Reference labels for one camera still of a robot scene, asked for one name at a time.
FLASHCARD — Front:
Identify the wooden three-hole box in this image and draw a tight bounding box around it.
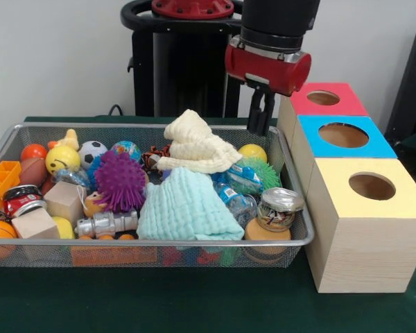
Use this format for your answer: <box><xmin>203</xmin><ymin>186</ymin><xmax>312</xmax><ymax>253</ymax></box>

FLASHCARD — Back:
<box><xmin>276</xmin><ymin>82</ymin><xmax>416</xmax><ymax>294</ymax></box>

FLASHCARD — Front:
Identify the cream muslin cloth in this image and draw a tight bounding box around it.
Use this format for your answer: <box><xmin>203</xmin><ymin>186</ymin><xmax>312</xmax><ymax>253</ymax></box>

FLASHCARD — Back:
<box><xmin>156</xmin><ymin>109</ymin><xmax>244</xmax><ymax>174</ymax></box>

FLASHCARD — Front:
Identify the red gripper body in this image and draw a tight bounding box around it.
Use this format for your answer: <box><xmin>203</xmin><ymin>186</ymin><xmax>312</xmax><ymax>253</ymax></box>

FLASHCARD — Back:
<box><xmin>224</xmin><ymin>44</ymin><xmax>313</xmax><ymax>97</ymax></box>

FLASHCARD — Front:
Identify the green spiky ball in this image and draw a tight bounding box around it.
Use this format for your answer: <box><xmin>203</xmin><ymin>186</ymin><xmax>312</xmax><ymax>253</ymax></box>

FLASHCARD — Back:
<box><xmin>228</xmin><ymin>156</ymin><xmax>282</xmax><ymax>194</ymax></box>

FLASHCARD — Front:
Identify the mint green muslin cloth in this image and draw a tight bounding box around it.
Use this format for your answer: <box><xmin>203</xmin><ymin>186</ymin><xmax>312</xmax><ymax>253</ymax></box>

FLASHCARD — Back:
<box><xmin>137</xmin><ymin>166</ymin><xmax>246</xmax><ymax>241</ymax></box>

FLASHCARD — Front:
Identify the crushed drink can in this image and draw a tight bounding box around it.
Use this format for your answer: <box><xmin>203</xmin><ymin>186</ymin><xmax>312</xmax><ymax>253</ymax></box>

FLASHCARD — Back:
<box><xmin>257</xmin><ymin>187</ymin><xmax>306</xmax><ymax>233</ymax></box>

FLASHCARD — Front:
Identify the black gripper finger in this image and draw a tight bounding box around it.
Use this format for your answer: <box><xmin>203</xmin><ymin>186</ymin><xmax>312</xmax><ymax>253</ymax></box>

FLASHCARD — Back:
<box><xmin>259</xmin><ymin>92</ymin><xmax>277</xmax><ymax>136</ymax></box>
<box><xmin>246</xmin><ymin>86</ymin><xmax>266</xmax><ymax>134</ymax></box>

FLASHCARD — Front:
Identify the purple spiky ball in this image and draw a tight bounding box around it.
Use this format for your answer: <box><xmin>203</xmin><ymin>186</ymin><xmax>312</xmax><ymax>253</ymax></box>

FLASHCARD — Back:
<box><xmin>96</xmin><ymin>149</ymin><xmax>148</xmax><ymax>212</ymax></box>

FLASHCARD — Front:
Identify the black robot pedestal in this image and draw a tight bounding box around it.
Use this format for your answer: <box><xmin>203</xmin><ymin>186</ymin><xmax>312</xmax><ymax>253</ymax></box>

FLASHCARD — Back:
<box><xmin>120</xmin><ymin>0</ymin><xmax>251</xmax><ymax>118</ymax></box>

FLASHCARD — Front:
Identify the yellow smiley ball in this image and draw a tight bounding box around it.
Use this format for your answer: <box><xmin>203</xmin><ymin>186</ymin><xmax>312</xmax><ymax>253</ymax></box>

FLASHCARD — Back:
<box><xmin>44</xmin><ymin>145</ymin><xmax>82</xmax><ymax>175</ymax></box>

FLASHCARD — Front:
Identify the silver mesh bin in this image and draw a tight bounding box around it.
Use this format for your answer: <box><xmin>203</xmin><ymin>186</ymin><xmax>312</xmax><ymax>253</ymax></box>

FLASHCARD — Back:
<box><xmin>0</xmin><ymin>121</ymin><xmax>315</xmax><ymax>268</ymax></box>

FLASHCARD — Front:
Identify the dark green table cloth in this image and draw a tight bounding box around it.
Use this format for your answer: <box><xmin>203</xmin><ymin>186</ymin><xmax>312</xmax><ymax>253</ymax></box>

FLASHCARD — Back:
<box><xmin>0</xmin><ymin>116</ymin><xmax>416</xmax><ymax>333</ymax></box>

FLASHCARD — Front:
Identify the black-and-white soccer ball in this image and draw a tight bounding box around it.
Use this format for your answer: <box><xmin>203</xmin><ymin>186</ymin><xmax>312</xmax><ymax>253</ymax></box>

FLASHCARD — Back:
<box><xmin>78</xmin><ymin>140</ymin><xmax>109</xmax><ymax>171</ymax></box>

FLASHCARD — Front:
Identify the orange plastic grid tray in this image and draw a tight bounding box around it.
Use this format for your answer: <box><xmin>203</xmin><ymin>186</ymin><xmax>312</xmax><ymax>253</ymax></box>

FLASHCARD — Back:
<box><xmin>0</xmin><ymin>160</ymin><xmax>23</xmax><ymax>223</ymax></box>

